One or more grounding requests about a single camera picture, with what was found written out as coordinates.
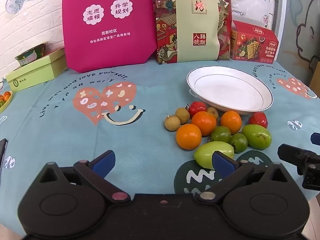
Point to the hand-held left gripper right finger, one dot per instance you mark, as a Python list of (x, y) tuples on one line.
[(223, 162)]

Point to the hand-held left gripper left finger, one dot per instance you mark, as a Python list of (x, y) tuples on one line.
[(103, 162)]

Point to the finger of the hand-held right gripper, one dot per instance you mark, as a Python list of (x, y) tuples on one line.
[(290, 152), (316, 139)]

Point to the light green oblong fruit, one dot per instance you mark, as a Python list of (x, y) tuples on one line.
[(256, 136), (208, 153)]

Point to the round green tomato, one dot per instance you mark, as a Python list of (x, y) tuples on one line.
[(238, 142), (220, 134)]

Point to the orange tangerine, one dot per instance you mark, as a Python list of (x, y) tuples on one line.
[(203, 123), (188, 136), (231, 121)]

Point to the red wax apple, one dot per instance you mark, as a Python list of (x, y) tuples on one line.
[(258, 119), (197, 108)]

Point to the brown longan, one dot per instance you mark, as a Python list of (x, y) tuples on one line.
[(213, 112), (172, 123), (182, 115)]

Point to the white plate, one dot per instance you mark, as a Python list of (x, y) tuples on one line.
[(228, 90)]

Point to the blue printed tablecloth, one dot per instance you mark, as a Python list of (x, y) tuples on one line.
[(140, 142)]

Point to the black flat object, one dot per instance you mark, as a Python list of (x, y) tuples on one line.
[(2, 150)]

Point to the light green box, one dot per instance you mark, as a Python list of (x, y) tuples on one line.
[(37, 72)]

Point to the yellow-green tray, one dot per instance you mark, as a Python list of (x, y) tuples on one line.
[(7, 102)]

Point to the red cracker box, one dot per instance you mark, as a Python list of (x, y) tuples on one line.
[(252, 45)]

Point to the pink paper bag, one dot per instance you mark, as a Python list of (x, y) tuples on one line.
[(105, 45)]

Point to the green printed bowl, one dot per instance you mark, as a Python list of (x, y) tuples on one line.
[(31, 53)]

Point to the red and green patterned bag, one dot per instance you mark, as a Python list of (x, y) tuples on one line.
[(195, 30)]

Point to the cartoon wall sticker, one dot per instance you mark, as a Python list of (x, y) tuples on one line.
[(307, 30)]

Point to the round blue wall decoration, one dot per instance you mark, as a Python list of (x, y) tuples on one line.
[(16, 2)]

